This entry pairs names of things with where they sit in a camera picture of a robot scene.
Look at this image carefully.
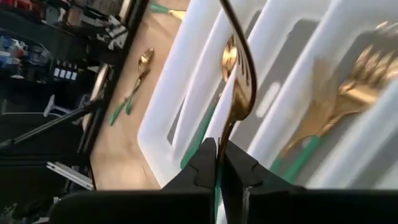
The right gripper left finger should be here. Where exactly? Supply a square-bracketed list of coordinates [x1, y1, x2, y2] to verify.
[48, 137, 218, 224]

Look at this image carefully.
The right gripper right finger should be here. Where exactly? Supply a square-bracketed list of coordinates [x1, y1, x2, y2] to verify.
[218, 139, 398, 224]

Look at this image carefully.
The gold fork green handle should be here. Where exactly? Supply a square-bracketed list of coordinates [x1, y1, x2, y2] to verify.
[269, 18, 398, 175]
[213, 0, 258, 224]
[281, 40, 398, 184]

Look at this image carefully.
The gold spoon green handle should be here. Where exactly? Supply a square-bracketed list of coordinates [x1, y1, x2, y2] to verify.
[179, 34, 239, 170]
[108, 67, 152, 127]
[124, 47, 155, 116]

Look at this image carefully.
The gold knife green handle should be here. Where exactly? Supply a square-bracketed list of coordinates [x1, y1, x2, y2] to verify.
[148, 1, 188, 21]

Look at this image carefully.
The black rod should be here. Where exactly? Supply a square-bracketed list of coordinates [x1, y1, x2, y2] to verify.
[0, 98, 105, 149]

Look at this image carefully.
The black white button strip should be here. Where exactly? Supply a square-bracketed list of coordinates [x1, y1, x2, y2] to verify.
[52, 65, 78, 82]

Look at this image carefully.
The white cutlery tray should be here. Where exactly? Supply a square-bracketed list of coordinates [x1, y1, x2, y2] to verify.
[136, 0, 398, 224]

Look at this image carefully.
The silver bracket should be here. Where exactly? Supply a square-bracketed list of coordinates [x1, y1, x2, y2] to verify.
[45, 161, 95, 191]

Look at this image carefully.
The black aluminium table frame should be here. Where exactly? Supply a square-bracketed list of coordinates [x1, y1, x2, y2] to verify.
[76, 0, 149, 191]

